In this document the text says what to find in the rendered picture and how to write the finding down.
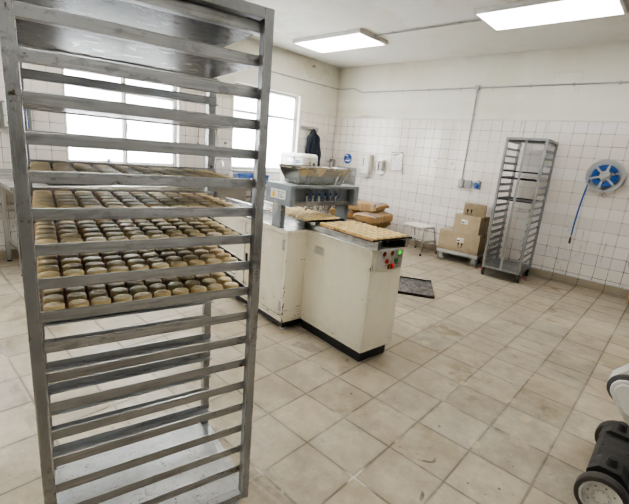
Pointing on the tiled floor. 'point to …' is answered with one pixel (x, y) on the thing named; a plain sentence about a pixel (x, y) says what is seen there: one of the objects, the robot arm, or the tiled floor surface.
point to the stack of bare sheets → (415, 287)
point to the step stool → (421, 235)
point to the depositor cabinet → (274, 268)
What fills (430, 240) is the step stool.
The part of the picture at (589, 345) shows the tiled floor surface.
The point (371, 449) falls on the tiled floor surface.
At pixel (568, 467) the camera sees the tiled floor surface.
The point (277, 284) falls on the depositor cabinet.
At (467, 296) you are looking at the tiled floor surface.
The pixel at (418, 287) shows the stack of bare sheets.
